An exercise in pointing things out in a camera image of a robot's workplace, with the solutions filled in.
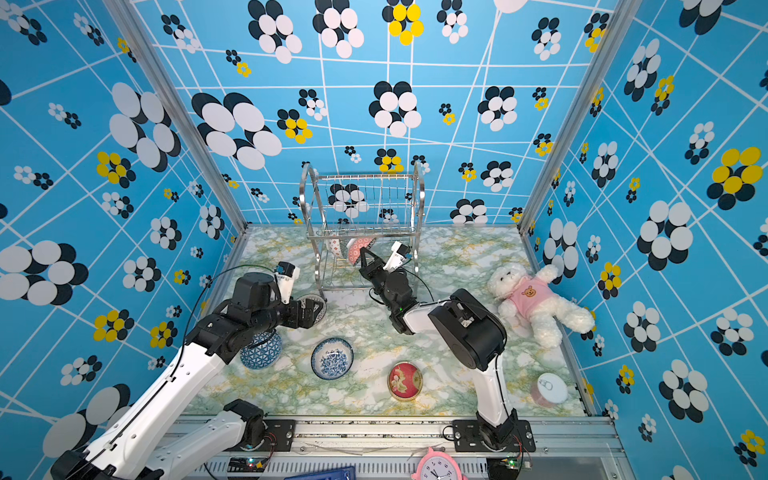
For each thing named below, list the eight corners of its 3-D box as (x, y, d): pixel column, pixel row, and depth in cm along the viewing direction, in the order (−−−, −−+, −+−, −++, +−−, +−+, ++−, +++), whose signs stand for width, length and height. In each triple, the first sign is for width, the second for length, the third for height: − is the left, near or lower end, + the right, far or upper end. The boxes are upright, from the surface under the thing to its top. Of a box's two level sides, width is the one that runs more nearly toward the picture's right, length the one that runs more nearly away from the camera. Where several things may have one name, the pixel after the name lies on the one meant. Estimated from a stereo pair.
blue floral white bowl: (311, 379, 85) (307, 374, 81) (317, 344, 91) (314, 337, 87) (351, 379, 84) (349, 373, 81) (354, 344, 91) (352, 337, 87)
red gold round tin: (387, 401, 81) (387, 397, 78) (388, 366, 87) (387, 361, 83) (422, 401, 81) (423, 396, 77) (420, 366, 87) (421, 361, 83)
